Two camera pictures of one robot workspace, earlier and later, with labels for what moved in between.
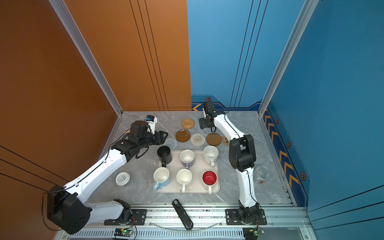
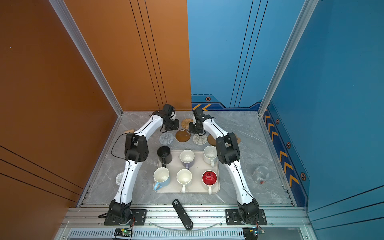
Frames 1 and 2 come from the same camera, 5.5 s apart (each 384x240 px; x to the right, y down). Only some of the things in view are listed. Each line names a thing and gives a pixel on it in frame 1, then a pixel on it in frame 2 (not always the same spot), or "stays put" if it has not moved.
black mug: (164, 154) stays put
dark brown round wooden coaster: (213, 139) stays put
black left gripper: (159, 138) → (176, 126)
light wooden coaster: (187, 123) stays put
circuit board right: (252, 233) stays put
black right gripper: (202, 123) → (191, 129)
